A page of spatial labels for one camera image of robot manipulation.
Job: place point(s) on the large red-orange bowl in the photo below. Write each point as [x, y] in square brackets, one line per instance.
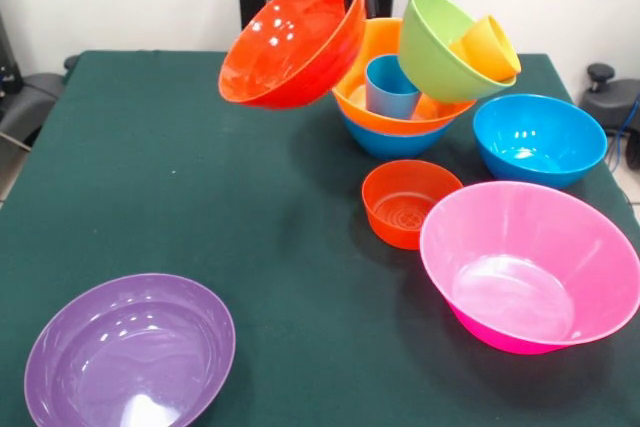
[290, 47]

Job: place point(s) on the green bowl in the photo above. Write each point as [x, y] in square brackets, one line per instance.
[430, 57]

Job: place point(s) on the large orange bowl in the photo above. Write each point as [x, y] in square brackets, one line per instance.
[360, 97]

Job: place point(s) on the blue cup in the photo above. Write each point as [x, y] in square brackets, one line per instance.
[390, 97]

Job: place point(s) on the orange cup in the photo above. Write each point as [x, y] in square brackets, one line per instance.
[492, 49]
[457, 49]

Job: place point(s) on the blue cone-shaped bowl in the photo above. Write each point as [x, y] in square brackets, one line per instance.
[395, 144]

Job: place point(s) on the small red bowl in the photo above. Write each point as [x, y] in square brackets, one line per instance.
[395, 227]

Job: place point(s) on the blue round bowl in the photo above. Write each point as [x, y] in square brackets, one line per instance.
[540, 157]

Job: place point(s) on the dark green table cloth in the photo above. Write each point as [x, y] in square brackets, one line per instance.
[150, 222]

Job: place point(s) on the pink bowl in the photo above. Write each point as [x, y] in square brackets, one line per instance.
[515, 287]

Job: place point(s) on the black equipment box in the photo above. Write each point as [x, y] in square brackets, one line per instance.
[7, 57]

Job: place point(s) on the purple bowl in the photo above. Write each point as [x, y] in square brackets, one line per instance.
[130, 357]

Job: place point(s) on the black pedestal foot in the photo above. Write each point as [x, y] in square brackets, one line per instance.
[30, 102]
[610, 102]

